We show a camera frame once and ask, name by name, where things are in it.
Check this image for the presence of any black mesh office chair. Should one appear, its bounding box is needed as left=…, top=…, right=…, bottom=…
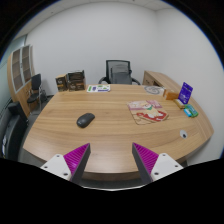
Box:
left=98, top=59, right=142, bottom=86

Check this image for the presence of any green and blue packet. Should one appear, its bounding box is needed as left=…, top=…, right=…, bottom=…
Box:
left=183, top=104, right=199, bottom=118

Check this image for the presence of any white sticker sheet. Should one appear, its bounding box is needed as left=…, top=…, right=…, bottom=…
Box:
left=86, top=84, right=112, bottom=93

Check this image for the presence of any cartoon-printed mouse pad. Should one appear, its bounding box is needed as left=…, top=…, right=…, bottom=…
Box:
left=126, top=99, right=170, bottom=126

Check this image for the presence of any flat yellow box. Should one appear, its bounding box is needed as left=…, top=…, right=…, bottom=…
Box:
left=173, top=98, right=186, bottom=110

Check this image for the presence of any small brown carton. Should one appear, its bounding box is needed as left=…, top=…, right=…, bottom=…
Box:
left=55, top=74, right=69, bottom=93

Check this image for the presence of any round grey printed pad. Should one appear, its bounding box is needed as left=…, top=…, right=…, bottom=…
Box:
left=144, top=85, right=165, bottom=96

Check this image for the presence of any purple card package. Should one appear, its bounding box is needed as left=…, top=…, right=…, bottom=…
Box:
left=177, top=81, right=194, bottom=105

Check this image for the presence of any black computer mouse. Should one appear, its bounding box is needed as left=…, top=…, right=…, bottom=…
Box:
left=76, top=112, right=96, bottom=129

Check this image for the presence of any large open brown carton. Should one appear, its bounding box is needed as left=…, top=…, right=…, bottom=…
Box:
left=66, top=69, right=87, bottom=92

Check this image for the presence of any grey backpack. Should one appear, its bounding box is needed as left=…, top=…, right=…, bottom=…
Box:
left=110, top=64, right=132, bottom=85

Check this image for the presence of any wooden shelf unit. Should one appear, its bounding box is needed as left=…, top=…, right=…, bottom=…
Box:
left=6, top=44, right=37, bottom=118

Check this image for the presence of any orange cardboard box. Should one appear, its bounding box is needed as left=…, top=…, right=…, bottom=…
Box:
left=162, top=88, right=180, bottom=101

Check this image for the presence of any black visitor chair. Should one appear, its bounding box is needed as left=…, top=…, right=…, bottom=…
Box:
left=26, top=73, right=46, bottom=113

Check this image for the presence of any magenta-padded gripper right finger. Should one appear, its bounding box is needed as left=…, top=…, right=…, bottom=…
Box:
left=131, top=142, right=185, bottom=185

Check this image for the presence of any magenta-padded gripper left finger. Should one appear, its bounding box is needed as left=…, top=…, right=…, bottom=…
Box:
left=40, top=143, right=92, bottom=185

